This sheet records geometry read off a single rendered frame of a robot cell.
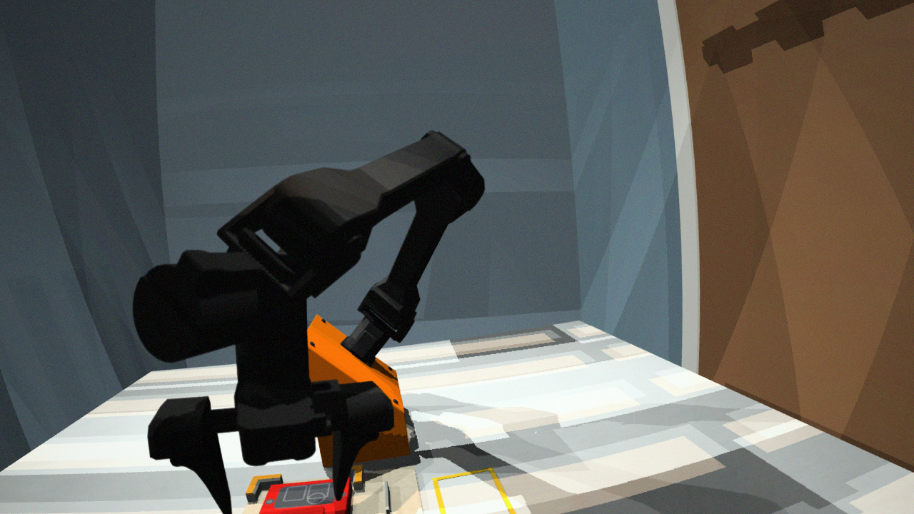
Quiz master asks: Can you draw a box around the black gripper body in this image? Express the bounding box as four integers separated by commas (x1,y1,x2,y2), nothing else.
147,331,394,460

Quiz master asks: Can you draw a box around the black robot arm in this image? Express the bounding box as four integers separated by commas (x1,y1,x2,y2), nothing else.
133,130,485,466

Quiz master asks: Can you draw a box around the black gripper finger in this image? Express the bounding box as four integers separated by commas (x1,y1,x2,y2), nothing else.
169,434,232,514
332,427,379,501

